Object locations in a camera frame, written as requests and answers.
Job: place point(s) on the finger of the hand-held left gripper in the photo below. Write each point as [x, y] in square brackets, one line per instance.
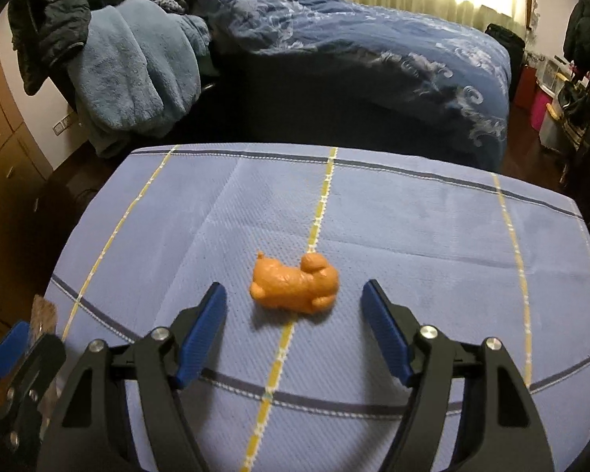
[24, 403]
[10, 349]

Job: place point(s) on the black suitcase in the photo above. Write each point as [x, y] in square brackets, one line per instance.
[504, 42]

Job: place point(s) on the dark padded jacket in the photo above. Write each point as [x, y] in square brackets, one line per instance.
[59, 24]

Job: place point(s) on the light blue fleece blanket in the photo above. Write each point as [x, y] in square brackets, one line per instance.
[128, 73]

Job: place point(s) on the brown fuzzy object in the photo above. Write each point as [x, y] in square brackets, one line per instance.
[44, 310]

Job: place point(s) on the pink plastic container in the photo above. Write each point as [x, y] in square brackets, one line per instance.
[541, 108]

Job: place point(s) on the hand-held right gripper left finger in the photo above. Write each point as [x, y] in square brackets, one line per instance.
[201, 334]

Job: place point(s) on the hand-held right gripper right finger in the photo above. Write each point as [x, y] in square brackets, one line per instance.
[386, 329]

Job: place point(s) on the wooden wardrobe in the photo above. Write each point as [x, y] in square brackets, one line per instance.
[5, 157]

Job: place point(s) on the blue checked tablecloth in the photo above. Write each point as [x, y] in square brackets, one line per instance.
[398, 216]

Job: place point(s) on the red bag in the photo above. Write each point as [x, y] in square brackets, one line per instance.
[525, 88]

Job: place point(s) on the wall socket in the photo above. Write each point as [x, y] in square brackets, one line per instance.
[64, 124]

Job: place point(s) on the pile of dark clothes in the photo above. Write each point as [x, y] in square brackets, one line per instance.
[580, 34]

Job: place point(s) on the blue patterned duvet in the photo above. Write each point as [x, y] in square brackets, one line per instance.
[349, 49]

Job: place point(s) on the orange toy bear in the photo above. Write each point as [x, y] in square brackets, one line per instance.
[290, 287]

